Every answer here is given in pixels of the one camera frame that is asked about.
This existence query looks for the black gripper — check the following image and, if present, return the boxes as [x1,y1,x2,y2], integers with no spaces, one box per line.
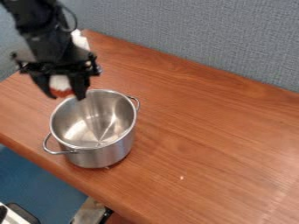
[11,45,102,101]

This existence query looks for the white and black floor object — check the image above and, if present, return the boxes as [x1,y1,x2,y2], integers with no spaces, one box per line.
[0,202,42,224]

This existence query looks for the stainless steel pot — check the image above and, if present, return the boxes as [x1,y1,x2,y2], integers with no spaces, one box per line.
[42,89,140,169]

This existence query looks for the red and white toy mushroom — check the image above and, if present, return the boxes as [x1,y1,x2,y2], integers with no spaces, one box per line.
[50,75,74,98]

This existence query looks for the grey table leg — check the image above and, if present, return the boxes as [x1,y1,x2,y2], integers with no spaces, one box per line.
[70,197,114,224]

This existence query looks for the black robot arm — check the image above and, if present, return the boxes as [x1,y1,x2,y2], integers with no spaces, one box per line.
[0,0,100,100]

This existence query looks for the white salt shaker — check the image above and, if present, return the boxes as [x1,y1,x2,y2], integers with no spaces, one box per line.
[71,30,94,72]

